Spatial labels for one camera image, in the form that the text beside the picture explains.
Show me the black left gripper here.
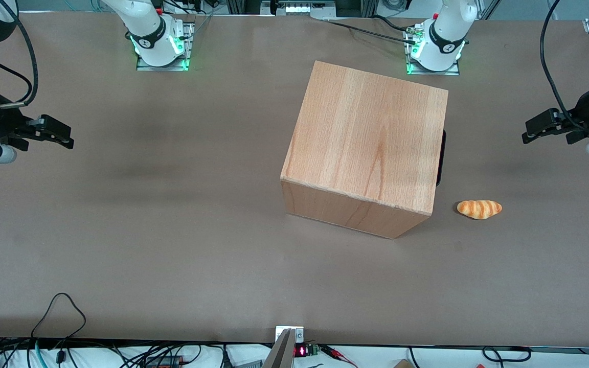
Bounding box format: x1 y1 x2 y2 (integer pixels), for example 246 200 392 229
522 81 589 145

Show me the wooden drawer cabinet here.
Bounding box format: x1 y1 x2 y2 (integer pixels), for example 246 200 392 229
280 60 449 240

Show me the striped toy bread roll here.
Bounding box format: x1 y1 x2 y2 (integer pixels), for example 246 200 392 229
457 199 503 220

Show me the black orange power adapter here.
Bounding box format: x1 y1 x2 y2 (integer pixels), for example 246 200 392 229
145 355 184 368

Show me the red black test lead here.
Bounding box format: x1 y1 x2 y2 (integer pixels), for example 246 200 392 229
319 344 359 368

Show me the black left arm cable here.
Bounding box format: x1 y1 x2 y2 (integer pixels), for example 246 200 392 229
539 0 589 135

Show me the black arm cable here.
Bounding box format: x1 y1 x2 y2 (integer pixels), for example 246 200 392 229
539 0 589 135
0 0 38 108

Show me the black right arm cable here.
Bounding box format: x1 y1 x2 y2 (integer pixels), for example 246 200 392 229
0 0 38 108

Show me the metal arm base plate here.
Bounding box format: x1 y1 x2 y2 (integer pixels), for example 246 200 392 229
405 26 461 76
136 20 193 72

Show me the thin black looped cable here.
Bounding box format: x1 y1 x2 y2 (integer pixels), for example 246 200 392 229
31 292 87 354

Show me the black cable on table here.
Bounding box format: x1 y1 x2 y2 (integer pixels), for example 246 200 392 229
324 15 419 45

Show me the black coiled cable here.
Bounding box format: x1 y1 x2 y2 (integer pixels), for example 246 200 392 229
482 346 532 363

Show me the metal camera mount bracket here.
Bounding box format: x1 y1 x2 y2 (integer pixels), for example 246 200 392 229
261 326 305 368

